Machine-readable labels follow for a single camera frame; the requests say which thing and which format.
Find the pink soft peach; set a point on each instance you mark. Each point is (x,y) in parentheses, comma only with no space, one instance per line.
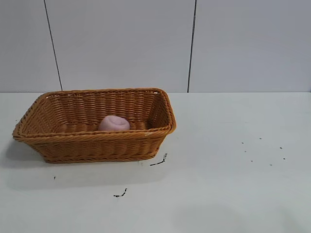
(114,123)

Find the brown woven wicker basket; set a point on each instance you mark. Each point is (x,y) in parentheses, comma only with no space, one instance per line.
(97,145)

